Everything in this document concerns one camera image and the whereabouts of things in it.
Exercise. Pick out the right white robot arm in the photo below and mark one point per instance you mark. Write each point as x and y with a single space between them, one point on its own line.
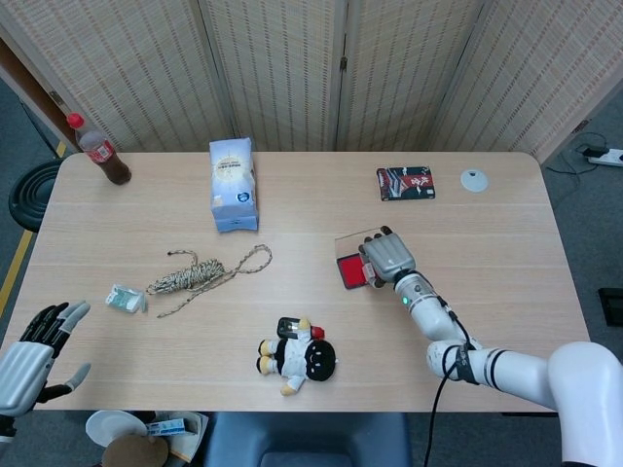
428 316

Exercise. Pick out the black floor box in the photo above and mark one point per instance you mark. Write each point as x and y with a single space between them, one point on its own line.
612 306

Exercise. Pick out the woven folding screen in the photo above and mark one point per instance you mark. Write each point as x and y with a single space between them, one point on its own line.
292 73

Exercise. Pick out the black round stool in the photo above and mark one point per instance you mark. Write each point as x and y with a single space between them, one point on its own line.
29 194

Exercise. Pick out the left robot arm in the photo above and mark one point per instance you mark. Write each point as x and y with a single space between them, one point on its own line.
5 428

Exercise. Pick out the brown round wooden board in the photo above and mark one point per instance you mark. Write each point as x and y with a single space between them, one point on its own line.
131 452

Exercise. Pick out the white round disc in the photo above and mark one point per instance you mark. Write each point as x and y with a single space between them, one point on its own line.
474 181

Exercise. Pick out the red ink pad clear lid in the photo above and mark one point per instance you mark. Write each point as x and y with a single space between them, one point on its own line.
349 270

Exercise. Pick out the open cardboard box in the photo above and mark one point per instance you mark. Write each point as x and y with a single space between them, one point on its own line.
192 440

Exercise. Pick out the dark red printed box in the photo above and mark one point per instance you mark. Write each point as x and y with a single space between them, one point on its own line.
406 184

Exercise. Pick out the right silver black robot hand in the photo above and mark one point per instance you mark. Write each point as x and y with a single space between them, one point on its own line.
389 255

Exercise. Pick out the black white plush doll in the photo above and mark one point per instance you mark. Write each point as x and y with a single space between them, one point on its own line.
302 357

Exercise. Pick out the brown wooden door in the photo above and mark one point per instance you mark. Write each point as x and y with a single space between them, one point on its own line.
24 87

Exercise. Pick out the white power strip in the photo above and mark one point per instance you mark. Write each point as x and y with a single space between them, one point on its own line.
608 156

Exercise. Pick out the small black device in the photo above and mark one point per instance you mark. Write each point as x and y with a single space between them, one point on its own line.
287 327

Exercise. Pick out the blue white small carton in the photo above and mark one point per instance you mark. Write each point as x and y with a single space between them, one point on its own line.
165 427

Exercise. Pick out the white plate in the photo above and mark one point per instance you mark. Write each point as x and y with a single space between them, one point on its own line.
109 425

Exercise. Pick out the cola bottle red cap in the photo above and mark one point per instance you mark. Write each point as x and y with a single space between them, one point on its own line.
104 160

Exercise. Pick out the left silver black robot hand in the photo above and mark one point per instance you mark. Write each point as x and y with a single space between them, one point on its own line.
22 372

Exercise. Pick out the white blue paper bag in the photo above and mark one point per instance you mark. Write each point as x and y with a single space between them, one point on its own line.
232 180

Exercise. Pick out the small green white packet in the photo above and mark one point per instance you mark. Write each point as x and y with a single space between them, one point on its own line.
124 298

